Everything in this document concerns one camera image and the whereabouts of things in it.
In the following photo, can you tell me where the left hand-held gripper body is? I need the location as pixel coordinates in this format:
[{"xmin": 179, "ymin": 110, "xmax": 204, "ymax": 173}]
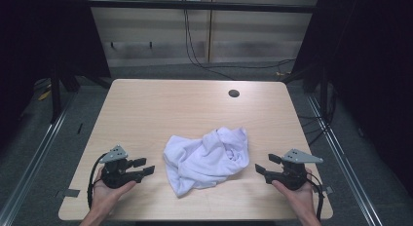
[{"xmin": 98, "ymin": 144, "xmax": 144, "ymax": 190}]

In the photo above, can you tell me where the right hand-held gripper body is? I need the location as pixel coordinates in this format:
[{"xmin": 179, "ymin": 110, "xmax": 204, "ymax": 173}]
[{"xmin": 264, "ymin": 148, "xmax": 324, "ymax": 192}]

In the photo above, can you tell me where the white patterned cloth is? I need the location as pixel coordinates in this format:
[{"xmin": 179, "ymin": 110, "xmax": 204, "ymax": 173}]
[{"xmin": 162, "ymin": 126, "xmax": 251, "ymax": 199}]

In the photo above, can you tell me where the person's left hand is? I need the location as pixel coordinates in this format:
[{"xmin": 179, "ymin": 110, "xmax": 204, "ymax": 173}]
[{"xmin": 92, "ymin": 167, "xmax": 137, "ymax": 218}]

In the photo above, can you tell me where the person's right hand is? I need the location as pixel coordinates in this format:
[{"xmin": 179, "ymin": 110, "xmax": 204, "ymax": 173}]
[{"xmin": 271, "ymin": 168, "xmax": 319, "ymax": 219}]

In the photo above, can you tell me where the black metal stand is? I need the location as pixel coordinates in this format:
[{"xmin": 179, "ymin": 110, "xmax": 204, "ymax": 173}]
[
  {"xmin": 48, "ymin": 65, "xmax": 63, "ymax": 125},
  {"xmin": 319, "ymin": 65, "xmax": 329, "ymax": 117}
]

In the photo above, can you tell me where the yellow object on floor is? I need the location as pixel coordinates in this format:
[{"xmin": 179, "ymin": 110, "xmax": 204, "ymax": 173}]
[{"xmin": 37, "ymin": 89, "xmax": 53, "ymax": 102}]

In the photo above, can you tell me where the black curtain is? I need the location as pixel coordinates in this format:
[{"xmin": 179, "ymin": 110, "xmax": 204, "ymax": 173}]
[
  {"xmin": 0, "ymin": 0, "xmax": 112, "ymax": 149},
  {"xmin": 291, "ymin": 0, "xmax": 413, "ymax": 196}
]

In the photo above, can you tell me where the black horizontal metal bar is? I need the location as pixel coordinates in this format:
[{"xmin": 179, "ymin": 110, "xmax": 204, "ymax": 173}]
[{"xmin": 87, "ymin": 0, "xmax": 319, "ymax": 15}]

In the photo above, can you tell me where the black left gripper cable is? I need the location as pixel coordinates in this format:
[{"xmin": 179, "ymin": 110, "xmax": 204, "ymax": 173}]
[{"xmin": 86, "ymin": 152, "xmax": 109, "ymax": 210}]

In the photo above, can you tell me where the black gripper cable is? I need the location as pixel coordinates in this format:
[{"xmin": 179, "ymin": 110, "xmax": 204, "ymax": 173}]
[
  {"xmin": 305, "ymin": 171, "xmax": 326, "ymax": 222},
  {"xmin": 86, "ymin": 152, "xmax": 109, "ymax": 210}
]

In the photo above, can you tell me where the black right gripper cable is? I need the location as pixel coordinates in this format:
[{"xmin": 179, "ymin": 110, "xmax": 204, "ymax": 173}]
[{"xmin": 305, "ymin": 171, "xmax": 326, "ymax": 222}]

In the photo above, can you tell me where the metal floor rail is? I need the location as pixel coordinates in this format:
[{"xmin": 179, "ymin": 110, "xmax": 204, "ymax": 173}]
[
  {"xmin": 0, "ymin": 92, "xmax": 78, "ymax": 226},
  {"xmin": 306, "ymin": 94, "xmax": 385, "ymax": 226}
]

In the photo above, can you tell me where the black wall cable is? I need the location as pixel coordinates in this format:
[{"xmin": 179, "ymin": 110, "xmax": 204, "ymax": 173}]
[{"xmin": 182, "ymin": 0, "xmax": 297, "ymax": 81}]

